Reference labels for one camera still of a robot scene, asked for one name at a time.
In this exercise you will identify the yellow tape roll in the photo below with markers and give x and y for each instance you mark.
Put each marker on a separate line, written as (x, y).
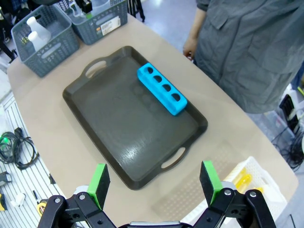
(42, 206)

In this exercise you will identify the person in grey jacket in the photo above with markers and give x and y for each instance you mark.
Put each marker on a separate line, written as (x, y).
(249, 54)

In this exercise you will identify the dark brown serving tray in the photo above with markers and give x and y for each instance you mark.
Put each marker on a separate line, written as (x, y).
(133, 133)

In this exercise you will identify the white plastic conical flask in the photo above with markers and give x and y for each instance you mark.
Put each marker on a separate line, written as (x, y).
(39, 27)
(35, 41)

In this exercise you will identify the person's right hand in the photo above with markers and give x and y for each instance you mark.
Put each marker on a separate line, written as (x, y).
(190, 48)

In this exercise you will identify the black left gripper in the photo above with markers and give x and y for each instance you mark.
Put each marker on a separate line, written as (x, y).
(84, 5)

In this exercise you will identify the blue test tube rack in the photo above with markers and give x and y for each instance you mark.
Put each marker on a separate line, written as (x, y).
(164, 95)

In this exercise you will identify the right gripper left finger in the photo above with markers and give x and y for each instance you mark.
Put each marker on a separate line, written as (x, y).
(99, 187)

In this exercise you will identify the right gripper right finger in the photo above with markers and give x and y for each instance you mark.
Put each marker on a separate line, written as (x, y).
(209, 185)

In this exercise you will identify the small white floor object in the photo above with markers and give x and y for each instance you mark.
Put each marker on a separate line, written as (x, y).
(18, 199)

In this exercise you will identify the white perforated plastic basket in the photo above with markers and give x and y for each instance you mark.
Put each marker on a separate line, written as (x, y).
(268, 197)

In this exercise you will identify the person's right forearm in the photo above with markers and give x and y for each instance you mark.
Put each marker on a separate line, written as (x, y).
(198, 23)

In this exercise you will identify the clear plastic measuring beaker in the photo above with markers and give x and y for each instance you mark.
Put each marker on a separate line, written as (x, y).
(75, 12)
(101, 6)

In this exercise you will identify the grey basket holding beakers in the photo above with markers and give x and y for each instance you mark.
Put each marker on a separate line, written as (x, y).
(104, 31)

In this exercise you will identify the grey basket holding flasks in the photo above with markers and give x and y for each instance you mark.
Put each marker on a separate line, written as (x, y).
(54, 54)

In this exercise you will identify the yellow liquid tube blue cap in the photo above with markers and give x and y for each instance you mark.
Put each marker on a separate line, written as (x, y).
(243, 181)

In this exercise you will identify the black tripod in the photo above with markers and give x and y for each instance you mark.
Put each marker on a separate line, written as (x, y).
(139, 9)

